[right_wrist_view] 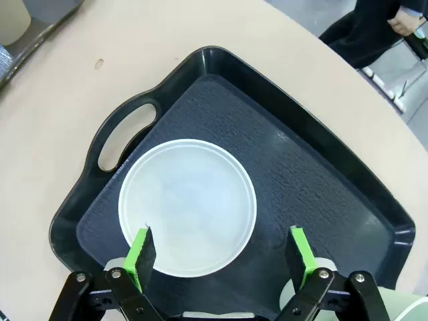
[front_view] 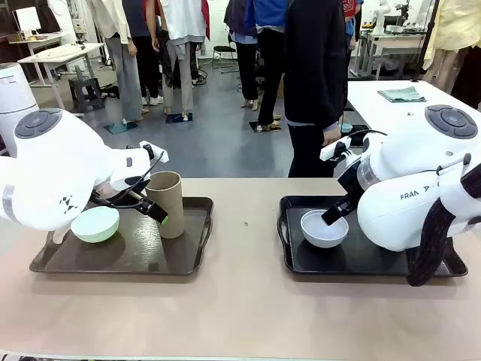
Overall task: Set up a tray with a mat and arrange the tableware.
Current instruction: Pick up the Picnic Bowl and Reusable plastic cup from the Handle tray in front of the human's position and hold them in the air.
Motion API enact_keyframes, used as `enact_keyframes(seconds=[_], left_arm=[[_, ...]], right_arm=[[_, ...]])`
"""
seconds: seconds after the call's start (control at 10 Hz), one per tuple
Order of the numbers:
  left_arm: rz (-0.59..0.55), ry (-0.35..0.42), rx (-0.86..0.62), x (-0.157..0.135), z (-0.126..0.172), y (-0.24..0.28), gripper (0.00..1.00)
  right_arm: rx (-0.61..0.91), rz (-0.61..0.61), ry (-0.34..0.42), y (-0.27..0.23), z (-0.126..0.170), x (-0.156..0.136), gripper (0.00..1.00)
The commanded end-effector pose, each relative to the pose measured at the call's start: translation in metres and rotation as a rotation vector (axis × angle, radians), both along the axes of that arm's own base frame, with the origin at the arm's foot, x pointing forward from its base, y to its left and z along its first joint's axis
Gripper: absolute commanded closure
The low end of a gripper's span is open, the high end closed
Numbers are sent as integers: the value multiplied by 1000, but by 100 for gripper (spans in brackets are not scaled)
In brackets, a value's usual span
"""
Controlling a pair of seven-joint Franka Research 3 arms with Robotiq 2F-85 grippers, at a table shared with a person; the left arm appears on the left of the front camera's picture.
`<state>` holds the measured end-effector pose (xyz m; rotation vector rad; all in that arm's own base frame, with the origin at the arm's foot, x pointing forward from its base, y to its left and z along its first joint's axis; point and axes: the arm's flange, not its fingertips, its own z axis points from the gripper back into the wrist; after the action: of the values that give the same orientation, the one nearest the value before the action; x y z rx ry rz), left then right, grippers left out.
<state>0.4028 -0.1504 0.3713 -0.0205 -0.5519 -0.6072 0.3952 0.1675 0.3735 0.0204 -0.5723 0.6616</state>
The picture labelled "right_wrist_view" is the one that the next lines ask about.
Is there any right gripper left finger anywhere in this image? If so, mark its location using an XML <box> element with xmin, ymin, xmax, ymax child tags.
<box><xmin>49</xmin><ymin>226</ymin><xmax>170</xmax><ymax>321</ymax></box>

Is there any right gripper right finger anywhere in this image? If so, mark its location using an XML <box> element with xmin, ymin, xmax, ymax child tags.
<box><xmin>272</xmin><ymin>227</ymin><xmax>391</xmax><ymax>321</ymax></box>

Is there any white round bowl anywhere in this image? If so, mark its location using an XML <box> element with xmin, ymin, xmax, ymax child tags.
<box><xmin>118</xmin><ymin>139</ymin><xmax>257</xmax><ymax>278</ymax></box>

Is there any pale green tall cup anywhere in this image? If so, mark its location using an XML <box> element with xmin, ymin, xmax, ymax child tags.
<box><xmin>279</xmin><ymin>276</ymin><xmax>428</xmax><ymax>321</ymax></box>

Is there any beige tall cup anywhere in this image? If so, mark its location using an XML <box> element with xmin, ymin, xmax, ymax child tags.
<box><xmin>0</xmin><ymin>0</ymin><xmax>31</xmax><ymax>47</ymax></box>

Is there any person's left forearm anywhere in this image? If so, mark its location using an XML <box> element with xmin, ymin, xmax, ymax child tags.
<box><xmin>389</xmin><ymin>0</ymin><xmax>428</xmax><ymax>20</ymax></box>

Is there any black plastic serving tray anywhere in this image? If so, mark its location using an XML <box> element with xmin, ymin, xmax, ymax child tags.
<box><xmin>49</xmin><ymin>45</ymin><xmax>417</xmax><ymax>318</ymax></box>

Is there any brown plastic serving tray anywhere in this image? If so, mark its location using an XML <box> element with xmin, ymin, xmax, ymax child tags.
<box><xmin>0</xmin><ymin>0</ymin><xmax>86</xmax><ymax>91</ymax></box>

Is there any person's left hand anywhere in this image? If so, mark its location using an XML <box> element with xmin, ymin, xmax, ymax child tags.
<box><xmin>390</xmin><ymin>9</ymin><xmax>423</xmax><ymax>36</ymax></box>

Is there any person in dark jacket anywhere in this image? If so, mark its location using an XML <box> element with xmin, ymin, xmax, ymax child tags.
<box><xmin>319</xmin><ymin>0</ymin><xmax>428</xmax><ymax>70</ymax></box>

